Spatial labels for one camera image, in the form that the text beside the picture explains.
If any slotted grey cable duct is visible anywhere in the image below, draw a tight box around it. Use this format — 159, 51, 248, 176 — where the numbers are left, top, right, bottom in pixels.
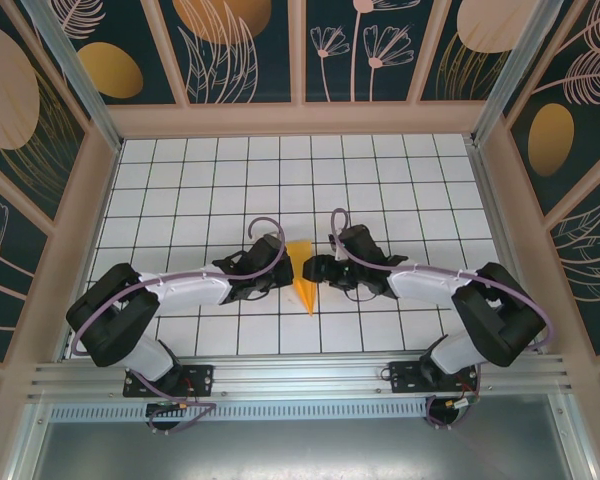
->
49, 397, 431, 422

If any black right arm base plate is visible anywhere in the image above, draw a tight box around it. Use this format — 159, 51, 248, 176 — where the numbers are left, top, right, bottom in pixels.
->
388, 360, 480, 395

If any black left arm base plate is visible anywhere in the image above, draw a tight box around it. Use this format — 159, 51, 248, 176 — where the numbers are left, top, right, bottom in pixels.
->
123, 360, 215, 399

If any grey sheet metal panel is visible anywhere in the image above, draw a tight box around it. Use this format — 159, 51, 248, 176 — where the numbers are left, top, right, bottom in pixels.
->
9, 394, 600, 480

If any aluminium corner post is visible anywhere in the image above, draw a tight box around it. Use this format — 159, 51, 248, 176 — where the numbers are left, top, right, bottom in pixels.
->
19, 0, 125, 152
471, 0, 565, 147

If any aluminium side rail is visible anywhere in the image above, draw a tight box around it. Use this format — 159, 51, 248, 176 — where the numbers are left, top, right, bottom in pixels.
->
465, 137, 549, 354

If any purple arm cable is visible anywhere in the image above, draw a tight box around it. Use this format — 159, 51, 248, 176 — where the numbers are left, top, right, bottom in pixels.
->
71, 214, 222, 436
328, 207, 551, 432

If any aluminium mounting rail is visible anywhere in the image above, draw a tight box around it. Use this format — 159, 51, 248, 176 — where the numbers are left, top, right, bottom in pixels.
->
27, 353, 576, 401

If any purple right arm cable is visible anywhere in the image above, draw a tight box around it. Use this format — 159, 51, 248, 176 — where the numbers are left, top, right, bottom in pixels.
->
328, 207, 551, 432

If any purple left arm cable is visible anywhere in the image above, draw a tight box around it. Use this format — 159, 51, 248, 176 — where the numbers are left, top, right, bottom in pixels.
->
71, 214, 222, 436

